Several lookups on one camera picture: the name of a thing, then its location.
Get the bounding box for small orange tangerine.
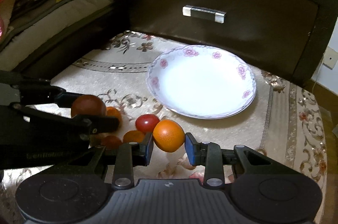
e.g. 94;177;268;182
106;106;123;126
123;130;145;143

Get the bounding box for small red cherry tomato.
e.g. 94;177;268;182
101;135;123;150

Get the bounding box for red plum tomato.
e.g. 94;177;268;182
135;114;160;134

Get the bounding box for large orange tangerine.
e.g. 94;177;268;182
153;119;185;152

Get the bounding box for dark red round tomato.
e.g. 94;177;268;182
71;95;106;117

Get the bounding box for white floral ceramic plate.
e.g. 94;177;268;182
146;45;257;119

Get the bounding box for stacked folded blankets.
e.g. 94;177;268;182
1;0;113;71

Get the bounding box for dark brown wooden nightstand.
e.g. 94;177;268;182
114;0;337;84

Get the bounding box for silver black drawer handle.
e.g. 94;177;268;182
182;5;226;24

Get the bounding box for white wall socket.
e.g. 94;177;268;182
323;47;338;70

